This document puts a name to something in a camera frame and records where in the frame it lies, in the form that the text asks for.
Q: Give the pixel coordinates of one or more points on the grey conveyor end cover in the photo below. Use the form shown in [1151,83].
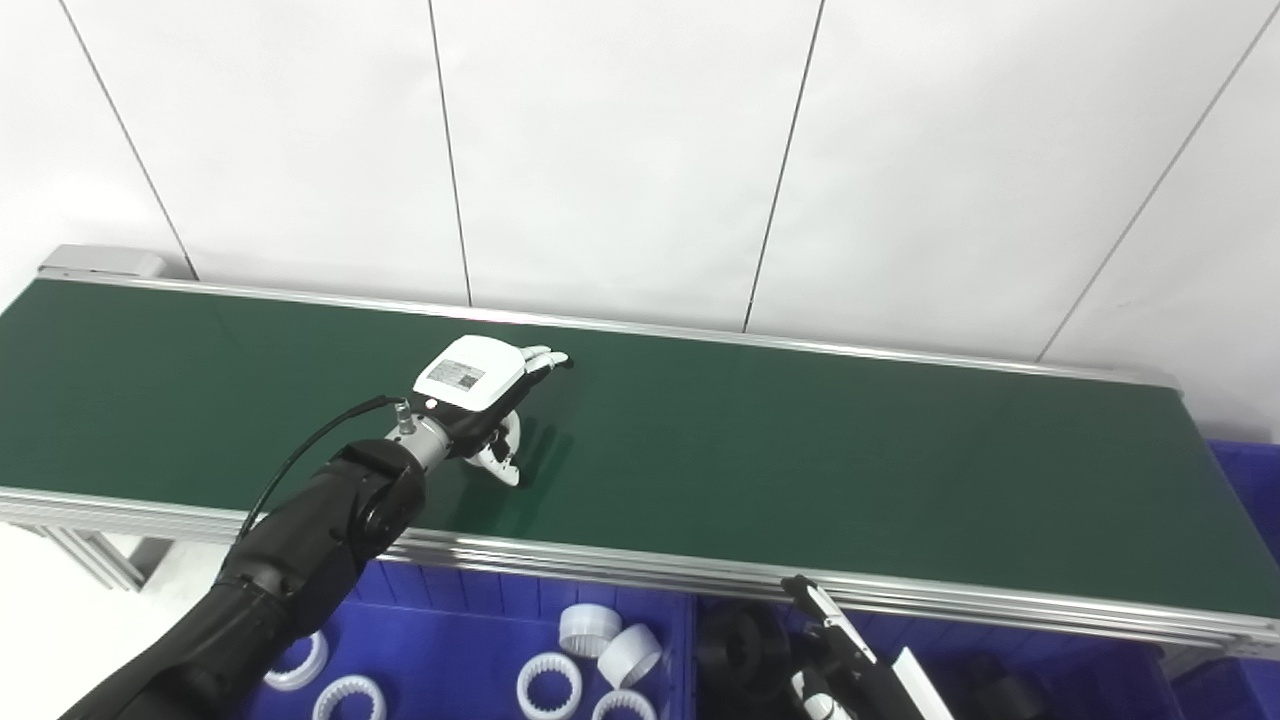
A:
[100,262]

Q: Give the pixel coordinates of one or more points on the blue bin with black parts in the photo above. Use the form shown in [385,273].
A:
[1100,680]

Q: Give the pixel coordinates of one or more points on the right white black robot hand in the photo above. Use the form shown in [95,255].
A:
[860,680]

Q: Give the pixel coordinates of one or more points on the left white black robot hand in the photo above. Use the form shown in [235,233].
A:
[470,375]

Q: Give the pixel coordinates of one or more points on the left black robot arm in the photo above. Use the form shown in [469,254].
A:
[300,560]

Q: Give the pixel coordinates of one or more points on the green conveyor belt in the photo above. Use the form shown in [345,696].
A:
[600,565]
[800,450]

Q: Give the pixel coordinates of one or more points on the empty blue bin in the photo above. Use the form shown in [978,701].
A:
[1240,500]

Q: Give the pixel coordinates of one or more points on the blue bin with white rings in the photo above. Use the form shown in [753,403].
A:
[450,650]

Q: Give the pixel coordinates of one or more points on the aluminium conveyor leg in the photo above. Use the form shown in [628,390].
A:
[95,555]

